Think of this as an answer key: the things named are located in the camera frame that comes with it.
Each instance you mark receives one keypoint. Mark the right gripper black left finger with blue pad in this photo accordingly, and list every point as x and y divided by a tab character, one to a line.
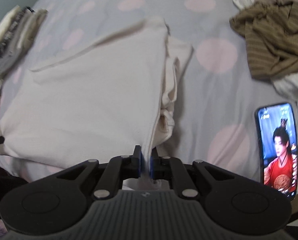
99	181

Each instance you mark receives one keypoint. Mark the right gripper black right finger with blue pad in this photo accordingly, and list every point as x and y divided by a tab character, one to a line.
188	181

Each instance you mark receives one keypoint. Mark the cream white garment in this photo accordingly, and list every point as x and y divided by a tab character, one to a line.
96	100

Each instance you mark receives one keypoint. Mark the stack of folded clothes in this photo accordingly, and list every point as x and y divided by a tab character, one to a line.
18	30

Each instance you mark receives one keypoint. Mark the grey pink-dotted bed sheet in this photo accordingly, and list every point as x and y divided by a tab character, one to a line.
214	111

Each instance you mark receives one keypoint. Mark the smartphone with lit screen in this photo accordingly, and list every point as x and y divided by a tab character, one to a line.
278	148

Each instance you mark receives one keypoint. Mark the olive striped garment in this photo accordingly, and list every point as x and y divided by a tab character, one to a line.
271	35

